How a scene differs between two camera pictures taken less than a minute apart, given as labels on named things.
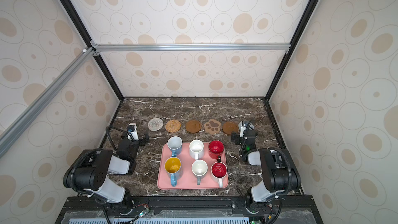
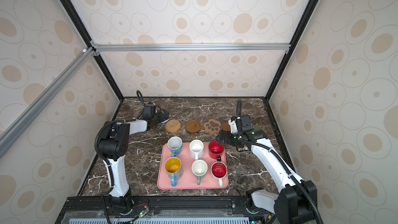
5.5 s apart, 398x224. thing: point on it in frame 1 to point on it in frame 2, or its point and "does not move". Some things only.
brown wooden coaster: x=193 y=126 does not move
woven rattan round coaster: x=173 y=126 does not move
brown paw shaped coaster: x=213 y=126 does not move
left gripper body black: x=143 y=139 to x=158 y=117
